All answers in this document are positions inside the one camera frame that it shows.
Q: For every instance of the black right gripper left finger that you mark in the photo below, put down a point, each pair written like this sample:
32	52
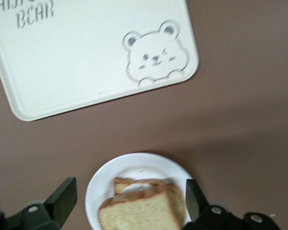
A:
62	203

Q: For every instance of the white round plate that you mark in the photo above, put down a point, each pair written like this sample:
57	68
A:
134	167

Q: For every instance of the cream bear print tray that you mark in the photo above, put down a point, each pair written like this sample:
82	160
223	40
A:
74	60

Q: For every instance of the plain brown bread slice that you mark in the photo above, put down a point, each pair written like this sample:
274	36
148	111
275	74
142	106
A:
139	213

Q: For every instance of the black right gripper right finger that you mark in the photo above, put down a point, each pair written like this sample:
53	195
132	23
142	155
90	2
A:
196	203

